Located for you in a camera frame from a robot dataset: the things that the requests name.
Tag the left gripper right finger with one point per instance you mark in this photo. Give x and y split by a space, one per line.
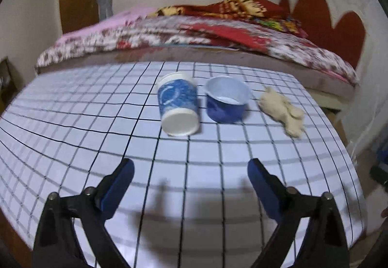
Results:
269 189

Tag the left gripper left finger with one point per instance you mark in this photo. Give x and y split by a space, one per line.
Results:
113 187

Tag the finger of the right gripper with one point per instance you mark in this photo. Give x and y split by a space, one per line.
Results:
379 175

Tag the beige tissue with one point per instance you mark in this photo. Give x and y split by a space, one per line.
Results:
280 109

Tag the blue patterned paper cup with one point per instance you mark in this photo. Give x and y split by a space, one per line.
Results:
178 104

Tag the person's right hand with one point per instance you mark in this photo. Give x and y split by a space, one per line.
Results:
384 213

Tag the white checkered tablecloth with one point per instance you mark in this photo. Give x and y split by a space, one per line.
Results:
190 203

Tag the blue paper bowl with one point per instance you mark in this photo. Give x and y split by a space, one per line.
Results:
226 99

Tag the red heart headboard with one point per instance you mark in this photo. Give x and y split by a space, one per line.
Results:
345 38

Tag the bed with floral mattress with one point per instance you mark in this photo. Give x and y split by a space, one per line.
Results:
205 40

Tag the pink sheet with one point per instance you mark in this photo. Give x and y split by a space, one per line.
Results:
117 20

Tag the red patterned blanket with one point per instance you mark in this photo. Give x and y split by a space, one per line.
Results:
259 12

